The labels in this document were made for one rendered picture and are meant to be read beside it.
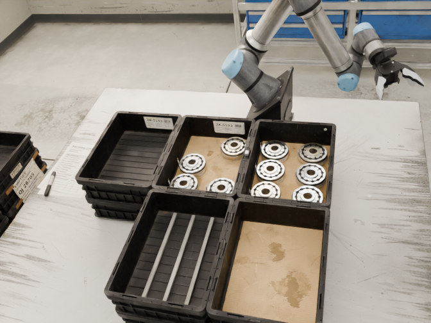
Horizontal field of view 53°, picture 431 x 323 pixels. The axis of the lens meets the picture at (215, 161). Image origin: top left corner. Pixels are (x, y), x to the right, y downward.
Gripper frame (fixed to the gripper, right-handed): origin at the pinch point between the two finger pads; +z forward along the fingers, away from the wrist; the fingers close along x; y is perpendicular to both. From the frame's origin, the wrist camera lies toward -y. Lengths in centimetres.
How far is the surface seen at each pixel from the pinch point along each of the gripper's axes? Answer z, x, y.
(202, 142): -17, 73, 16
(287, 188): 16, 47, 12
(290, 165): 5.5, 43.2, 15.4
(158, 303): 49, 92, -14
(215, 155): -9, 69, 15
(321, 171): 13.6, 34.2, 11.4
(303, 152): 2.8, 37.2, 13.9
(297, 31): -150, -6, 110
